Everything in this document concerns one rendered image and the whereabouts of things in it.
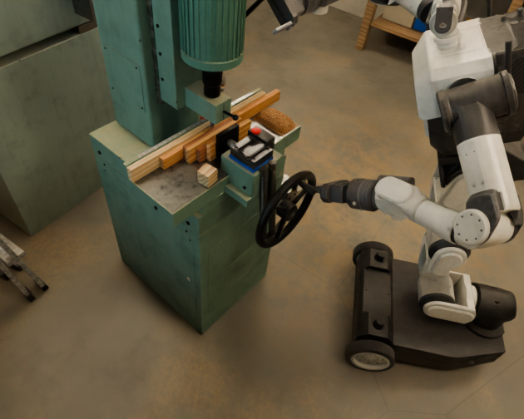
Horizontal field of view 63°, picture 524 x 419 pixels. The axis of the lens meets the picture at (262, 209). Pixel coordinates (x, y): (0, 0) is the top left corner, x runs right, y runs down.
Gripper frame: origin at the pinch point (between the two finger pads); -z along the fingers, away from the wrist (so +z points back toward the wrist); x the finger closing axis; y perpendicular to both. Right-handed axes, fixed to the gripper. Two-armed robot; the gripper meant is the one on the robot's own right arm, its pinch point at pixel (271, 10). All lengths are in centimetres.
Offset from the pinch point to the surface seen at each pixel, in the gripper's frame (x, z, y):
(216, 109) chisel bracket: 14.2, -17.1, 22.3
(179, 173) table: 25, -33, 34
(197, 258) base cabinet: 53, -36, 52
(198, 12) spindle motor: -6.5, -22.1, 0.8
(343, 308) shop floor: 122, 20, 69
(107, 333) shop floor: 69, -64, 115
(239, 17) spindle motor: -1.1, -13.2, -1.3
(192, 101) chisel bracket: 7.9, -17.5, 30.5
